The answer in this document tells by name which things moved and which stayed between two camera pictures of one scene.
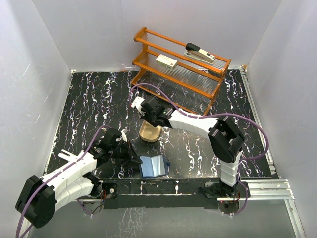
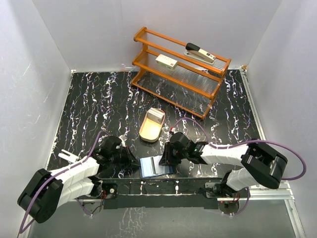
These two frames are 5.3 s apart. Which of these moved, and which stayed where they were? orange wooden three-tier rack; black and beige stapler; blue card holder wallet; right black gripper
Moved: right black gripper
Stayed: blue card holder wallet; orange wooden three-tier rack; black and beige stapler
